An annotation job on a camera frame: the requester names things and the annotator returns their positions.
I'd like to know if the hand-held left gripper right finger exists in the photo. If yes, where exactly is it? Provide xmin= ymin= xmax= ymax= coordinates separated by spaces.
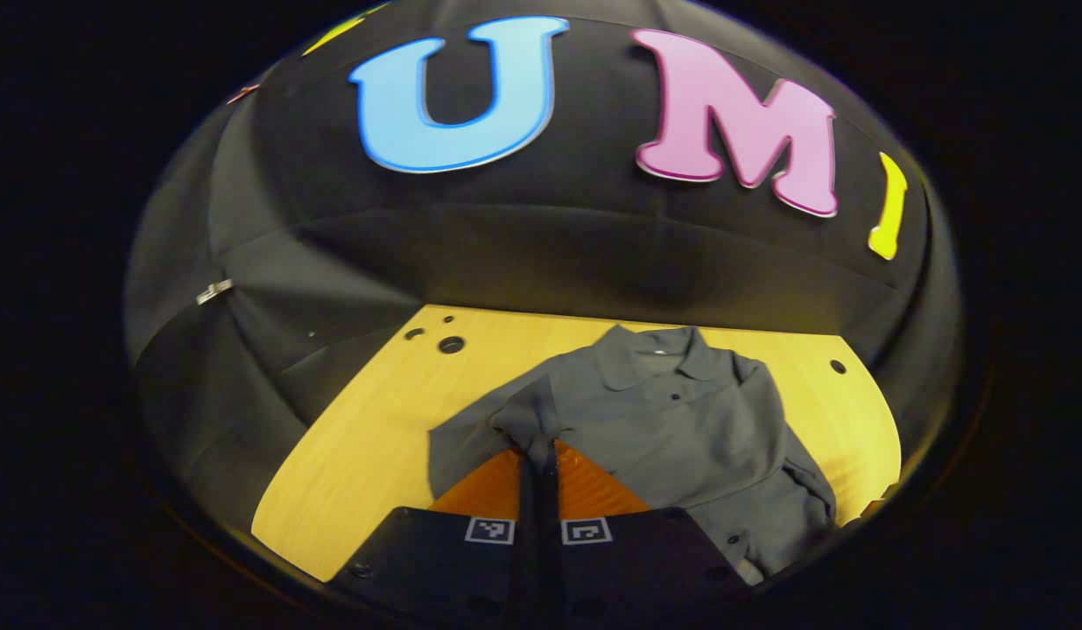
xmin=539 ymin=439 xmax=754 ymax=624

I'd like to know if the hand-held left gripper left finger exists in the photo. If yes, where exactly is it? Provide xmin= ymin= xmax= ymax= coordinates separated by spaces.
xmin=329 ymin=444 xmax=542 ymax=624

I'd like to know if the grey polo shirt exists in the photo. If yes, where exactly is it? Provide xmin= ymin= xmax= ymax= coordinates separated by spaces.
xmin=427 ymin=324 xmax=840 ymax=585

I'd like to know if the black backdrop cloth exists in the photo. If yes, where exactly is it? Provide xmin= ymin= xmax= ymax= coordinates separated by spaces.
xmin=125 ymin=0 xmax=962 ymax=526

